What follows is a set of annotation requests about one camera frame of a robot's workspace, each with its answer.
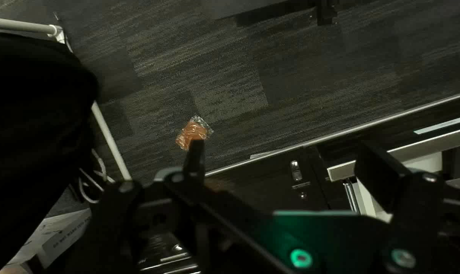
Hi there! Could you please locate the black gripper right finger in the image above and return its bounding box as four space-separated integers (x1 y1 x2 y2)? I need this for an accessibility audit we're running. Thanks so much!
354 143 444 274

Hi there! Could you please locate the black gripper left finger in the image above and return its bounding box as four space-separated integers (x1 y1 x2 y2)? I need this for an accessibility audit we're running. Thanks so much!
66 181 138 274

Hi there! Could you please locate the open grey metal drawer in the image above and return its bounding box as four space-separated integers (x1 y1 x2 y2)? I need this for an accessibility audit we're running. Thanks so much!
205 95 460 218

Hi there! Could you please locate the orange plastic wrapper on floor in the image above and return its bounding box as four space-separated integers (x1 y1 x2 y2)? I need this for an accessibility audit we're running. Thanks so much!
174 116 213 151

